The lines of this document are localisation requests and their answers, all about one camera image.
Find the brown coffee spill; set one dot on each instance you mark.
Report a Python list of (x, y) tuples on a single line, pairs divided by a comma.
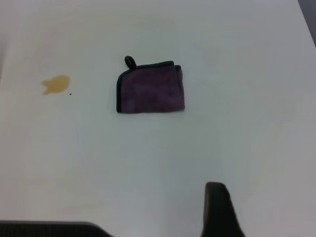
[(58, 84)]

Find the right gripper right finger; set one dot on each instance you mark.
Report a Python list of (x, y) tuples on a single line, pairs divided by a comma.
[(218, 212)]

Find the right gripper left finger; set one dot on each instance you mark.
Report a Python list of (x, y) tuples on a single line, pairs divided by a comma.
[(49, 230)]

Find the purple cloth with black trim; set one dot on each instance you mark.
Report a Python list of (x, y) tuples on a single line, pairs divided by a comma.
[(150, 91)]

